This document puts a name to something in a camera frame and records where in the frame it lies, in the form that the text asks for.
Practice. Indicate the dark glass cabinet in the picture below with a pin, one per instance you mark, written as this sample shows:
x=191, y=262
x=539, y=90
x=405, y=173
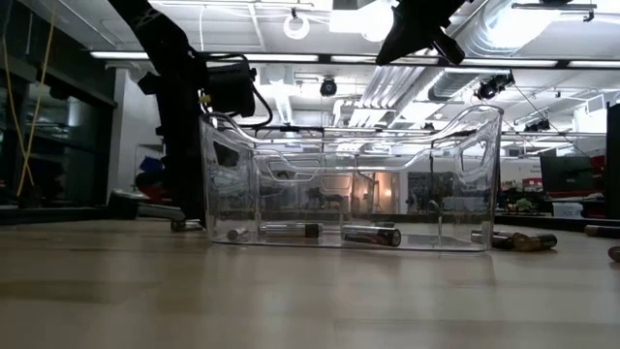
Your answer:
x=72, y=145

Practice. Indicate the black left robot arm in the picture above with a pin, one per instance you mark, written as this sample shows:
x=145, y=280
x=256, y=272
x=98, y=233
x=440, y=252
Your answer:
x=181, y=145

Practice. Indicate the large silver black Energizer battery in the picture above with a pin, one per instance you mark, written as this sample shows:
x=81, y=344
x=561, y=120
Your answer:
x=373, y=236

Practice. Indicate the silver ventilation duct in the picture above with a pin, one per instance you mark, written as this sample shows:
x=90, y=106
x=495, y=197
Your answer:
x=445, y=86

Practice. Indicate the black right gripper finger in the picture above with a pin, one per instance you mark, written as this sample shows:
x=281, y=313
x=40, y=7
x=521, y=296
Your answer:
x=394, y=46

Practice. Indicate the dark battery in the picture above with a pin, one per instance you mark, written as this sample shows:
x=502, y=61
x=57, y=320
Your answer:
x=603, y=231
x=615, y=253

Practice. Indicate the ceiling strip light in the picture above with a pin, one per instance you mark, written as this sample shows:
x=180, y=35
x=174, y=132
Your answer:
x=118, y=55
x=281, y=57

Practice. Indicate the large clear plastic bin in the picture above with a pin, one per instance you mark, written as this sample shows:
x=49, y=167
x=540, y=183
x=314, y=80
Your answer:
x=232, y=194

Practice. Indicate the small silver battery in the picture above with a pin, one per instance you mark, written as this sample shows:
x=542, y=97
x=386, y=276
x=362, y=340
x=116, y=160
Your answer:
x=237, y=234

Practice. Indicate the black dome ceiling camera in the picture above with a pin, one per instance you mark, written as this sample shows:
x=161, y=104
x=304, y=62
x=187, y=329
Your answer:
x=328, y=88

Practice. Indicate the dark monitor screen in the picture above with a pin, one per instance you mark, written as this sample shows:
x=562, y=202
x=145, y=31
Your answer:
x=567, y=174

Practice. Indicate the blue red white sign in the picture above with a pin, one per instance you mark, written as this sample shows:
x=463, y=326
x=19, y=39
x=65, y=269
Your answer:
x=150, y=165

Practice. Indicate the black ceiling spotlight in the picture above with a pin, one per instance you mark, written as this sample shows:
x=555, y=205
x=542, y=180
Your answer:
x=489, y=88
x=537, y=126

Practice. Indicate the white storage box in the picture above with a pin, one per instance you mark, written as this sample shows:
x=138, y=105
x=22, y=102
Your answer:
x=567, y=210

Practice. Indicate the grey chair base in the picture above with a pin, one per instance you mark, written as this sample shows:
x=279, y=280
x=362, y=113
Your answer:
x=123, y=201

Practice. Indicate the silver black fat battery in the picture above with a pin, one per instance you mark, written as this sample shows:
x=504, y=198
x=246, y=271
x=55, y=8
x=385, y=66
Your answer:
x=290, y=230

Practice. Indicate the black vertical post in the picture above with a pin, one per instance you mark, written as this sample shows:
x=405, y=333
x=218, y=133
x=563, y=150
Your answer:
x=613, y=160

